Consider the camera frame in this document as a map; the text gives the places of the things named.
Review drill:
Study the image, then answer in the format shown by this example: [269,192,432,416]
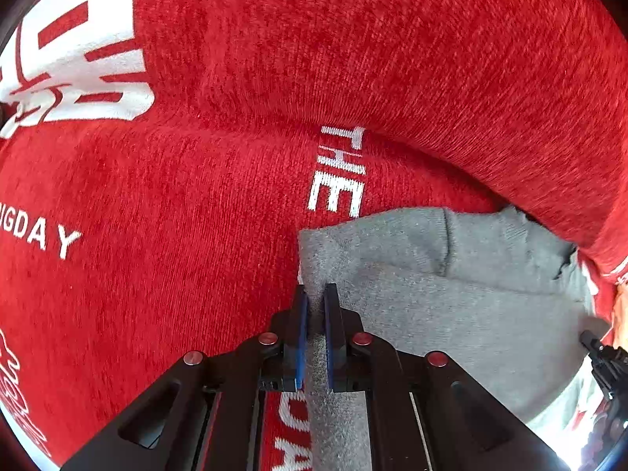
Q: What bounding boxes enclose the red bedspread white characters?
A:
[1,0,627,470]

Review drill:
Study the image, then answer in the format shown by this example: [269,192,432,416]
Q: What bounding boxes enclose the grey knit garment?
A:
[298,207,609,470]

